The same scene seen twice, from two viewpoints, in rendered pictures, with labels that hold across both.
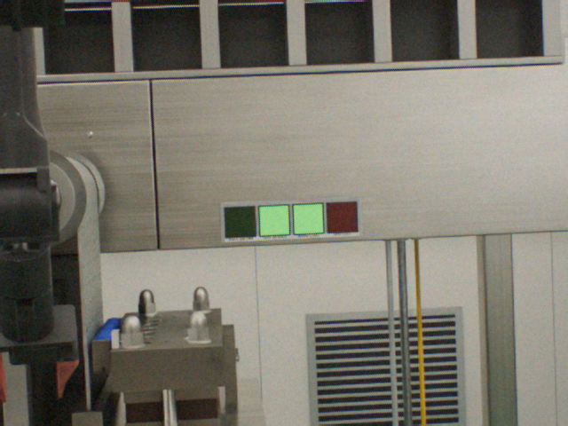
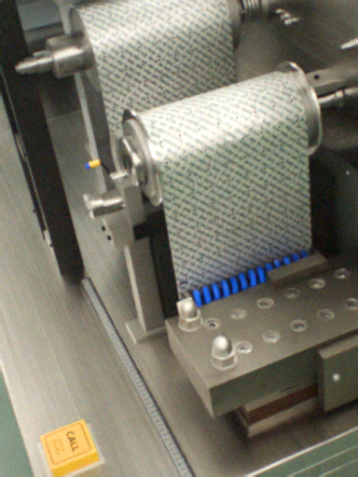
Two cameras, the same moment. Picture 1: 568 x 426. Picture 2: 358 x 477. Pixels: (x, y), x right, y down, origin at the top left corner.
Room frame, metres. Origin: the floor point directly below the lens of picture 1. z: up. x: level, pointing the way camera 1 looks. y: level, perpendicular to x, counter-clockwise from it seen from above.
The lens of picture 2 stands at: (1.37, -0.59, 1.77)
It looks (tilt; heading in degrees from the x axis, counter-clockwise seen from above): 35 degrees down; 76
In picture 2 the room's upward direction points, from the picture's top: 9 degrees counter-clockwise
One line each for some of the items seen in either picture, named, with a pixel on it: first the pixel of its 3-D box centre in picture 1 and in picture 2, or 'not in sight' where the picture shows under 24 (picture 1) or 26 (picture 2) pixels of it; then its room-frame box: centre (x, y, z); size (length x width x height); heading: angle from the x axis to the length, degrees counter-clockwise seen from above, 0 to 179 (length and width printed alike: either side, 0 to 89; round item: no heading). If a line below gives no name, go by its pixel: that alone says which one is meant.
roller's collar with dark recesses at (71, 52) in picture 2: not in sight; (69, 54); (1.52, 0.60, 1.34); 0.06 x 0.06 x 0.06; 3
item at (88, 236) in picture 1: (91, 282); (242, 228); (1.68, 0.30, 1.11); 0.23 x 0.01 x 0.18; 3
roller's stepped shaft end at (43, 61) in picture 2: not in sight; (34, 63); (1.46, 0.60, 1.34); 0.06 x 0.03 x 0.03; 3
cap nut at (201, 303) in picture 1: (201, 299); not in sight; (1.90, 0.15, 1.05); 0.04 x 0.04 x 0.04
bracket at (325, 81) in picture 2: not in sight; (320, 80); (1.86, 0.37, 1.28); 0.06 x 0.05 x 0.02; 3
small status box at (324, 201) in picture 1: (291, 219); not in sight; (1.91, -0.01, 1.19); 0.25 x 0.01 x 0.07; 93
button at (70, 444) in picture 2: not in sight; (69, 448); (1.34, 0.18, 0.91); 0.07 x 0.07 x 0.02; 3
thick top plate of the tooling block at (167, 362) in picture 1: (173, 345); (309, 319); (1.73, 0.19, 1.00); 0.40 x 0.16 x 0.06; 3
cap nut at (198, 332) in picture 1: (198, 327); (223, 349); (1.58, 0.13, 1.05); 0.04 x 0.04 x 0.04
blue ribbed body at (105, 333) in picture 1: (108, 336); (254, 279); (1.69, 0.28, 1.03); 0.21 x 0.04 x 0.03; 3
